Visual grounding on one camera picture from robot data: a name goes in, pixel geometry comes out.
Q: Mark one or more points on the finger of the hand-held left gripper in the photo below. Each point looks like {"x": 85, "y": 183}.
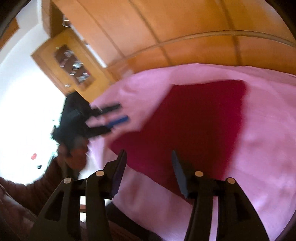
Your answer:
{"x": 115, "y": 122}
{"x": 107, "y": 108}

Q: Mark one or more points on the wooden glass-door cabinet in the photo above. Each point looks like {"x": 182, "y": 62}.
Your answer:
{"x": 69, "y": 60}

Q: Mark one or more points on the maroon long-sleeve shirt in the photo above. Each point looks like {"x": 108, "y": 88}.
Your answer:
{"x": 189, "y": 120}

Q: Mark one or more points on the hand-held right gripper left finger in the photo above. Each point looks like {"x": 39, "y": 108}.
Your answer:
{"x": 118, "y": 176}

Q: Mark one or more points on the person's left hand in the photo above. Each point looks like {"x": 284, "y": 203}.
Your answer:
{"x": 77, "y": 160}

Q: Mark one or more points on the pink blanket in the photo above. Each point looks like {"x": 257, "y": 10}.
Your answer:
{"x": 266, "y": 139}

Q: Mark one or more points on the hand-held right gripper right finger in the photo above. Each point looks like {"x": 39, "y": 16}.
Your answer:
{"x": 180, "y": 176}

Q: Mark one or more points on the person's left forearm brown sleeve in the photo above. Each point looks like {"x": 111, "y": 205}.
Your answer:
{"x": 39, "y": 187}

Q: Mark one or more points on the small red object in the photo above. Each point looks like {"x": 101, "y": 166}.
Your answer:
{"x": 34, "y": 157}

